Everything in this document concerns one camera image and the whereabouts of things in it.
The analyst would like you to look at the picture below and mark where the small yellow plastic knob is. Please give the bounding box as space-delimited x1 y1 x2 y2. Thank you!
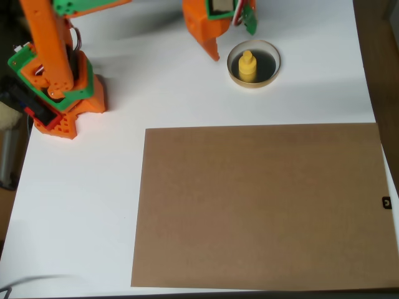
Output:
238 50 257 83

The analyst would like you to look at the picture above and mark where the round dish with gold rim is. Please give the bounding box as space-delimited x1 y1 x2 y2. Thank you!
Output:
226 39 281 89

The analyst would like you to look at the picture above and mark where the brown cardboard sheet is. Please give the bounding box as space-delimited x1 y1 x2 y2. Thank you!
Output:
130 123 399 290

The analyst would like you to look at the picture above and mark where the grey metal cylinder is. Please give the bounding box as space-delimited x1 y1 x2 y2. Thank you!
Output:
0 127 29 191

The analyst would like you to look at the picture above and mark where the red white black servo cable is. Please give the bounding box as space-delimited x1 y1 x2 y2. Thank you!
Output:
231 0 249 28

